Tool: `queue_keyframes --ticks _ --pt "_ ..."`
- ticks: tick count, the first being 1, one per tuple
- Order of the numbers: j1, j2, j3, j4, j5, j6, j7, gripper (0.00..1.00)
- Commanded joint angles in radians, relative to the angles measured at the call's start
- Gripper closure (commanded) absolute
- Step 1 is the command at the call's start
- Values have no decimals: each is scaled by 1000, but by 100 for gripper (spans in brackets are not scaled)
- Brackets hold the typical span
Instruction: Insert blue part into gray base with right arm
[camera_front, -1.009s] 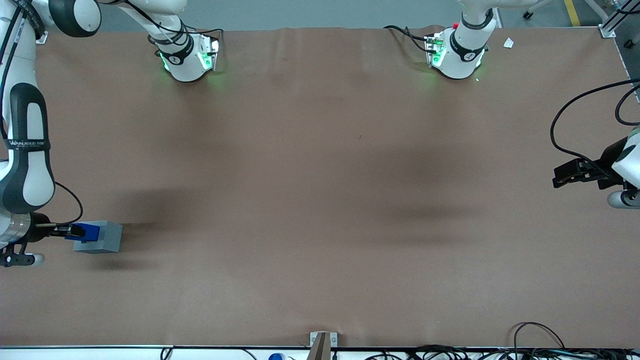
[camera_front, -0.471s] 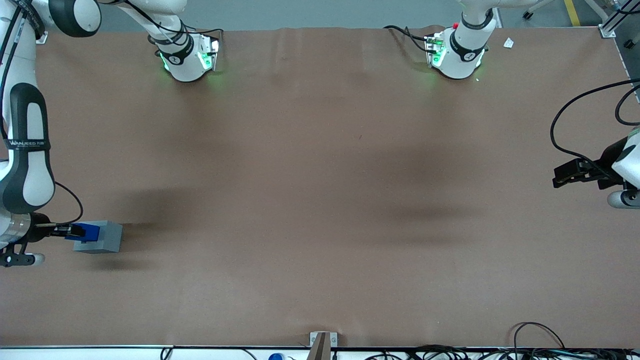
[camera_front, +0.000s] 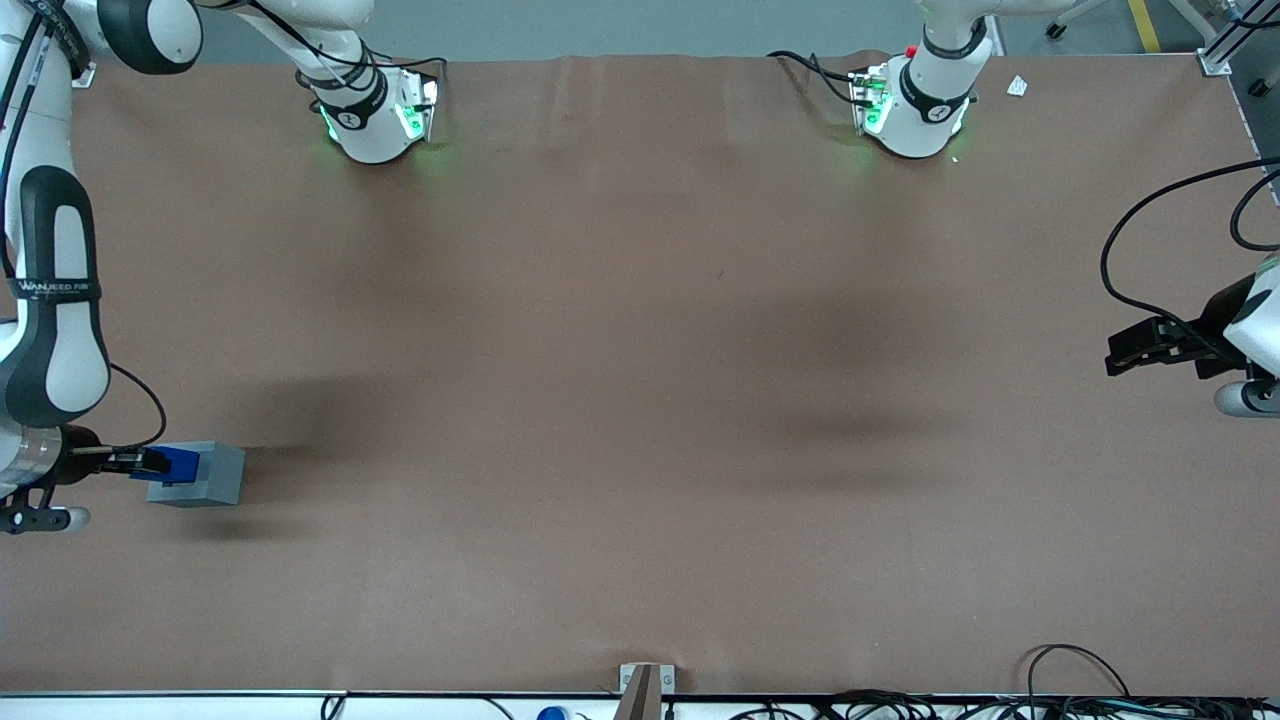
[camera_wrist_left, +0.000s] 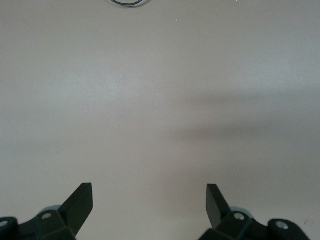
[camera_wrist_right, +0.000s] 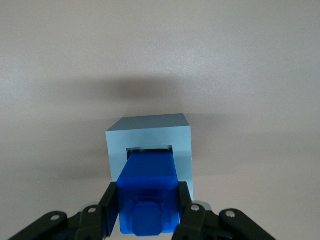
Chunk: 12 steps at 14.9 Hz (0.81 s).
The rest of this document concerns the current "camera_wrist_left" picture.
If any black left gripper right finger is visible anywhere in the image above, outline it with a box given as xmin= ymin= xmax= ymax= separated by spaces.
xmin=199 ymin=183 xmax=311 ymax=240

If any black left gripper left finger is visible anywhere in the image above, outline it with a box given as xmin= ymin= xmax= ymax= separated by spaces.
xmin=0 ymin=182 xmax=94 ymax=240

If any black looped cable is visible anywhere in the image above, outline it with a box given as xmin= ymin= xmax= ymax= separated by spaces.
xmin=110 ymin=0 xmax=151 ymax=8

